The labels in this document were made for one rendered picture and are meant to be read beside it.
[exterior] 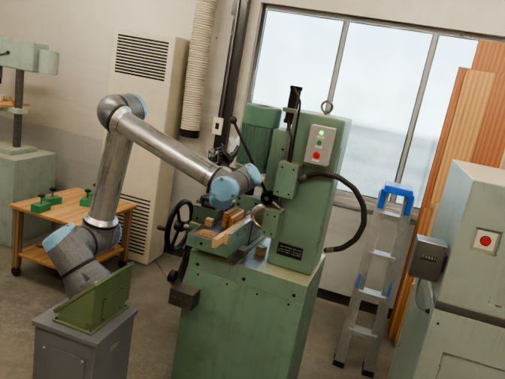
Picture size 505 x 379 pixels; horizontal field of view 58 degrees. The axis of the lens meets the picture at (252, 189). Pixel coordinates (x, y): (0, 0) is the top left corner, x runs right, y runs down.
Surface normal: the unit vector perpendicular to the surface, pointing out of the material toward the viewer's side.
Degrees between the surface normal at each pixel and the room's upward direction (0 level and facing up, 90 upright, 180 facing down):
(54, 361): 90
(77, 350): 90
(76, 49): 90
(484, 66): 88
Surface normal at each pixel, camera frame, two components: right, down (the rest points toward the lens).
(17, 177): 0.95, 0.22
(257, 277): -0.33, 0.18
